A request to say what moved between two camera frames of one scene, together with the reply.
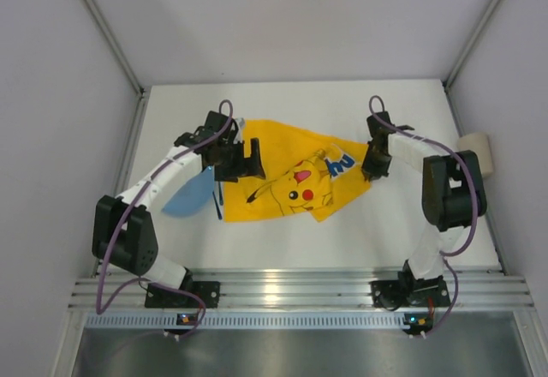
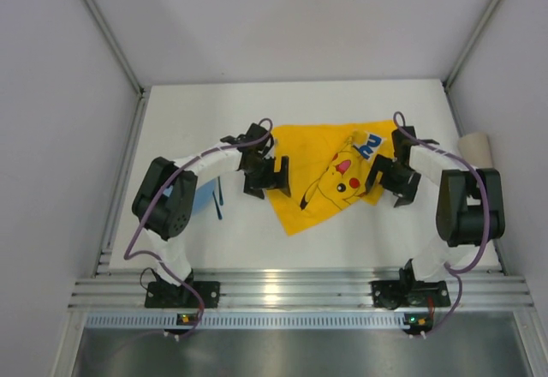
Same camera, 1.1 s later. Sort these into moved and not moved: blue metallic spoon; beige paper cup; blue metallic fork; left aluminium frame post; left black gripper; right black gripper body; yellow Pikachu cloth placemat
Moved: right black gripper body; left black gripper; yellow Pikachu cloth placemat
Not moved: beige paper cup; blue metallic spoon; blue metallic fork; left aluminium frame post
